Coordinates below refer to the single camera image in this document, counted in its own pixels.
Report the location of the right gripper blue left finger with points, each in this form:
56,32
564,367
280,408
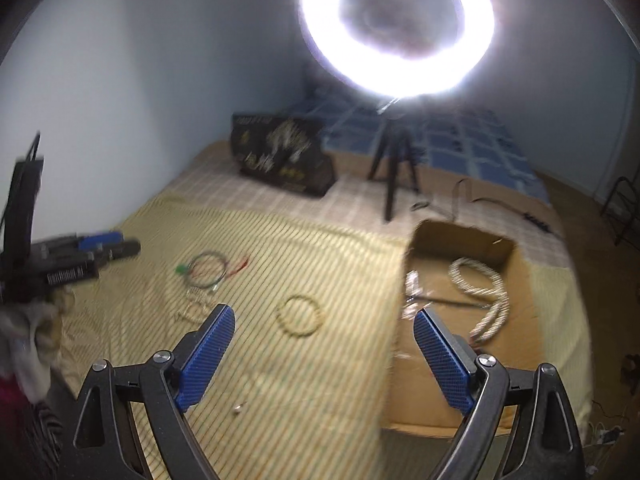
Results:
199,353

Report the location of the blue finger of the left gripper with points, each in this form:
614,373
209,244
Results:
93,242
106,253

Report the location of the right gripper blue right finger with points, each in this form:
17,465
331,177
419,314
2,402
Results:
449,359

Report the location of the gloved left hand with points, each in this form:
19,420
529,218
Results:
31,339

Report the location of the brown cardboard box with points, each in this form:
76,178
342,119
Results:
414,402

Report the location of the yellow striped cloth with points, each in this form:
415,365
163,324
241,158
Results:
316,311

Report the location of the black printed snack bag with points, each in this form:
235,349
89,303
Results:
283,151

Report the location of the blue patterned bed sheet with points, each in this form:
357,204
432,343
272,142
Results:
472,141

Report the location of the black clothes rack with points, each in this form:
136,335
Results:
621,212

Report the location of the black tripod stand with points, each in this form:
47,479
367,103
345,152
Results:
395,142

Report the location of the white power strip with cables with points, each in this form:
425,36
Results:
604,431

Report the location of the white ring light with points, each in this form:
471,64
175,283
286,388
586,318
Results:
399,49

